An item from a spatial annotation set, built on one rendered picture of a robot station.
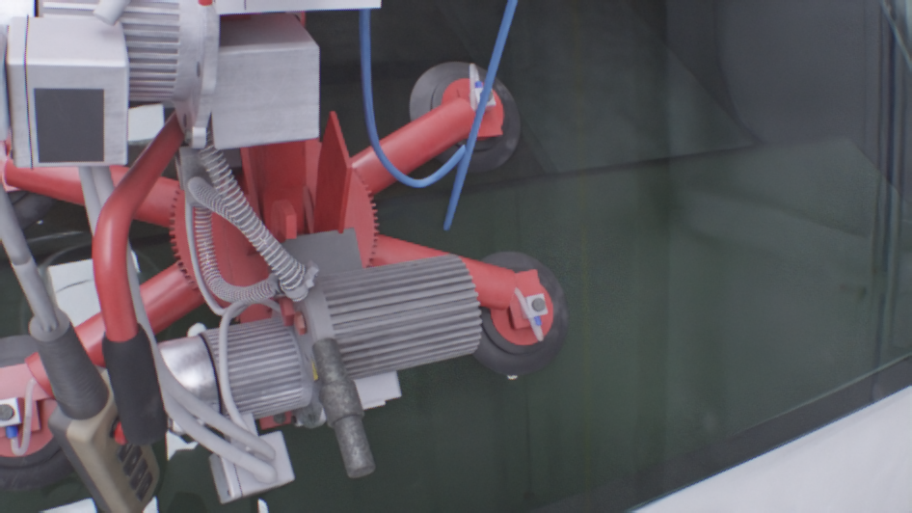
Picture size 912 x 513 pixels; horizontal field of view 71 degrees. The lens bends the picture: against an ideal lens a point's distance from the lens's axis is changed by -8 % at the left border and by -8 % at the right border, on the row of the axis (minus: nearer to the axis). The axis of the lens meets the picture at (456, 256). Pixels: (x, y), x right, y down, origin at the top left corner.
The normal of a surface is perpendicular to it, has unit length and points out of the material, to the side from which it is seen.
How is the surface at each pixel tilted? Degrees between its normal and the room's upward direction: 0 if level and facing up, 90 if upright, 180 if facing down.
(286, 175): 73
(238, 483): 19
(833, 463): 50
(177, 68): 86
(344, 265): 26
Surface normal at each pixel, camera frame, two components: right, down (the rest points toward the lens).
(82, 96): 0.43, 0.64
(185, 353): 0.27, -0.74
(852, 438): 0.48, 0.14
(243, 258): 0.35, -0.22
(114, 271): 0.65, 0.14
